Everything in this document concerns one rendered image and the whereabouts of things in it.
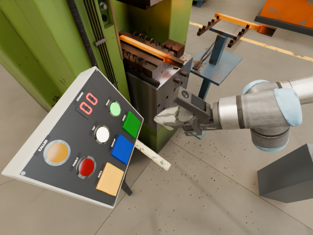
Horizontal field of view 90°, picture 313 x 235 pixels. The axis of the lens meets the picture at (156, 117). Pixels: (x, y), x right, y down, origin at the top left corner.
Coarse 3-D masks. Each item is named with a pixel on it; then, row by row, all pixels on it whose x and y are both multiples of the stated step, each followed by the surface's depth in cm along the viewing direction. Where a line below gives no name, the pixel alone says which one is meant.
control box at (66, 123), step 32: (64, 96) 44; (96, 96) 46; (64, 128) 38; (96, 128) 45; (32, 160) 31; (64, 160) 36; (96, 160) 44; (128, 160) 54; (64, 192) 36; (96, 192) 42
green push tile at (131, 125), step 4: (128, 112) 58; (128, 116) 56; (132, 116) 58; (128, 120) 56; (132, 120) 58; (136, 120) 60; (124, 124) 54; (128, 124) 56; (132, 124) 58; (136, 124) 60; (124, 128) 54; (128, 128) 55; (132, 128) 57; (136, 128) 59; (128, 132) 56; (132, 132) 57; (136, 132) 59; (132, 136) 57
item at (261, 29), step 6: (222, 18) 108; (228, 18) 105; (234, 18) 104; (240, 24) 103; (246, 24) 101; (252, 24) 99; (258, 24) 99; (264, 24) 97; (258, 30) 98; (264, 30) 98; (270, 30) 96
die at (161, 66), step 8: (120, 32) 102; (120, 40) 96; (136, 40) 96; (128, 48) 91; (136, 48) 91; (160, 48) 91; (128, 56) 88; (136, 56) 88; (144, 56) 86; (152, 56) 86; (160, 56) 85; (128, 64) 90; (136, 64) 85; (144, 64) 84; (152, 64) 84; (160, 64) 84; (168, 64) 91; (144, 72) 85; (152, 72) 81; (160, 72) 88
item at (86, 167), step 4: (84, 160) 40; (88, 160) 41; (92, 160) 42; (80, 164) 39; (84, 164) 40; (88, 164) 41; (92, 164) 42; (80, 168) 39; (84, 168) 40; (88, 168) 41; (92, 168) 42; (80, 172) 39; (84, 172) 40; (88, 172) 41
